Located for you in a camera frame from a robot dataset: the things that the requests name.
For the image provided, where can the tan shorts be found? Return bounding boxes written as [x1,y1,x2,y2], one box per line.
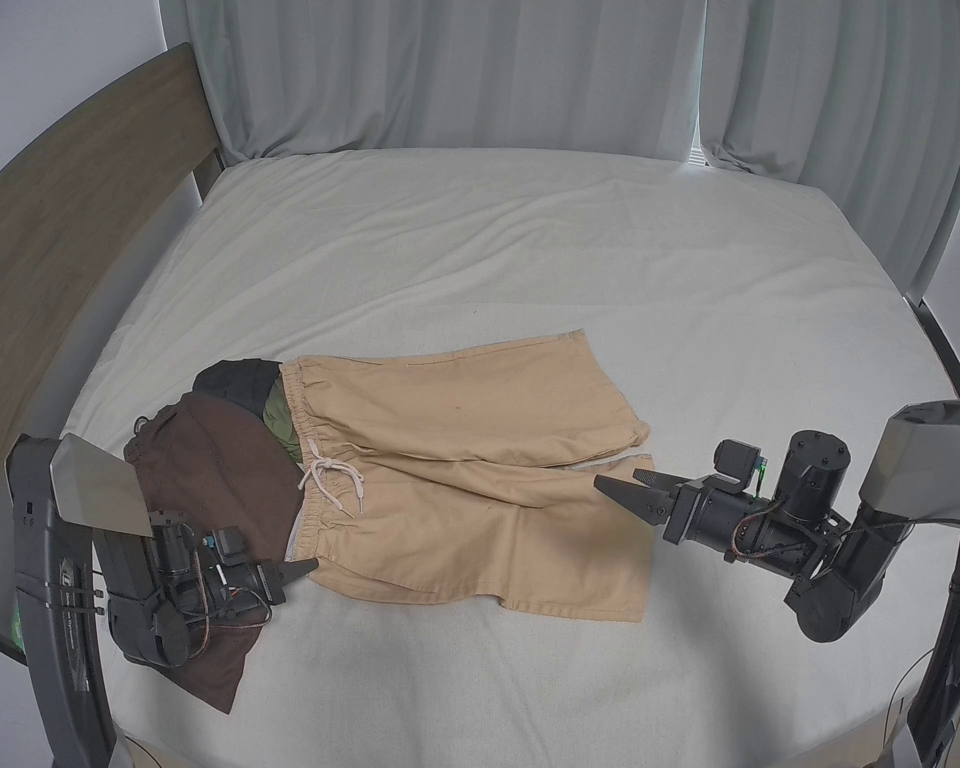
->
[278,325,654,626]

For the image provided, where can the brown shorts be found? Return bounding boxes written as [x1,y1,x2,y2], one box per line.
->
[121,393,306,714]

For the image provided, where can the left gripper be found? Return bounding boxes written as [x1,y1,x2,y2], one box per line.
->
[224,555,321,613]

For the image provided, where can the green garment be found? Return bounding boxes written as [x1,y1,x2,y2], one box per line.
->
[261,376,303,463]

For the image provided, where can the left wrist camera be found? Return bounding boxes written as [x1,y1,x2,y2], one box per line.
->
[209,526,249,570]

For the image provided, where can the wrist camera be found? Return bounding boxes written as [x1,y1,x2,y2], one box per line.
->
[711,439,767,493]
[209,526,249,570]

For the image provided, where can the white curtain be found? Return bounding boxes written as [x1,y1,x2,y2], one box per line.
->
[182,0,711,171]
[696,0,960,303]

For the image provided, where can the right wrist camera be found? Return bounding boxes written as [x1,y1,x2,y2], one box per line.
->
[711,439,767,493]

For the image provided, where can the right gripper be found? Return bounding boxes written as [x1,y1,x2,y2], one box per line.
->
[593,466,759,561]

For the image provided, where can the bed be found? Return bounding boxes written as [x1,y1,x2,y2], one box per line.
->
[0,42,960,768]

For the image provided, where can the black garment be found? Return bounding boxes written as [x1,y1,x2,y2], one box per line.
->
[192,360,281,426]

